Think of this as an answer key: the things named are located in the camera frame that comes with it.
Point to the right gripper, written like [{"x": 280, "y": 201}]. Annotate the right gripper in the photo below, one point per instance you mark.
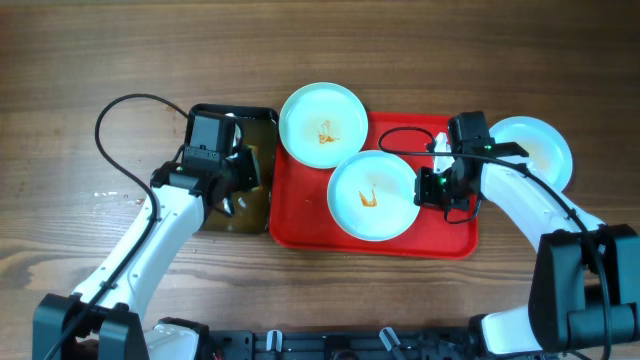
[{"x": 425, "y": 196}]

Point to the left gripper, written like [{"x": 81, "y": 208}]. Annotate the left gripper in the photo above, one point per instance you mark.
[{"x": 249, "y": 178}]

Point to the white plate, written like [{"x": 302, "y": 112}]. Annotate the white plate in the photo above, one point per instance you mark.
[
  {"x": 370, "y": 196},
  {"x": 323, "y": 124},
  {"x": 546, "y": 146}
]

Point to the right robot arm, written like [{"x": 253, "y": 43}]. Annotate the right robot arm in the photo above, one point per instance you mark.
[{"x": 585, "y": 286}]

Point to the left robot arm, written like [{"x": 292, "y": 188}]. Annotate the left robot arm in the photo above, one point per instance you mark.
[{"x": 102, "y": 318}]

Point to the black water tray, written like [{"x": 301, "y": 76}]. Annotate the black water tray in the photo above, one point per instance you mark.
[{"x": 246, "y": 212}]

